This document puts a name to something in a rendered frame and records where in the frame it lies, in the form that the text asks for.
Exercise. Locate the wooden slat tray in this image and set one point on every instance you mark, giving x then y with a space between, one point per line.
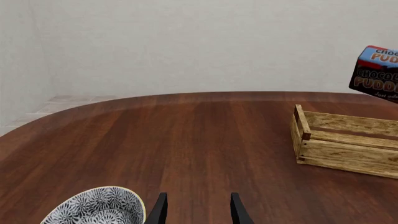
342 149

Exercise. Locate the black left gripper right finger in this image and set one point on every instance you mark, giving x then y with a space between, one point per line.
239 212

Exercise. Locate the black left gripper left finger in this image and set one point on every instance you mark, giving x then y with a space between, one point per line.
158 212

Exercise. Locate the chocolate pudding box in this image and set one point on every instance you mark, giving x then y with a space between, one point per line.
377 74

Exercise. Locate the black white patterned bowl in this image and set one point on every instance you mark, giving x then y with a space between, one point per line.
102 206

